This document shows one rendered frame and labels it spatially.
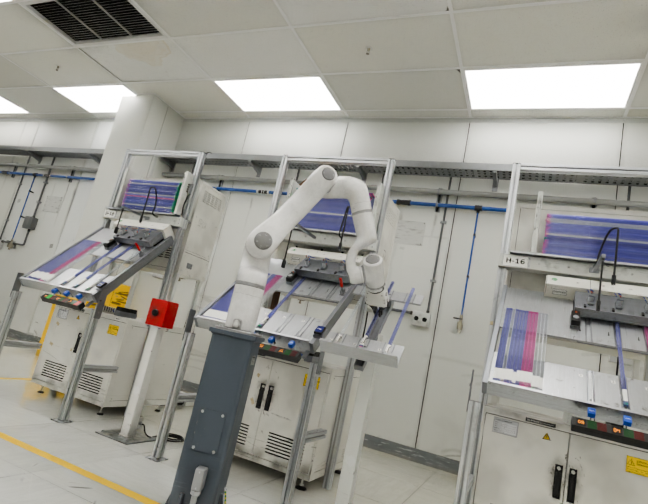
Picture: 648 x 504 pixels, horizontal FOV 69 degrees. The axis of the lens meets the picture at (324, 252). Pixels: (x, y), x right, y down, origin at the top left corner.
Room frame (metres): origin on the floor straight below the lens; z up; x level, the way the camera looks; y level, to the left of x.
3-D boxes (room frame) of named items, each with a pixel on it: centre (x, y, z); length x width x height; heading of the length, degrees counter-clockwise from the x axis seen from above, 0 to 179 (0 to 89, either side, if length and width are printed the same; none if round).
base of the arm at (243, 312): (1.89, 0.26, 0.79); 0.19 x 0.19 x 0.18
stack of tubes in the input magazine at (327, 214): (2.79, 0.00, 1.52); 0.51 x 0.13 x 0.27; 65
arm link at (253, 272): (1.92, 0.27, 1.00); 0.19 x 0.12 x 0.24; 11
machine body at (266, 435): (2.93, 0.01, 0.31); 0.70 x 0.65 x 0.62; 65
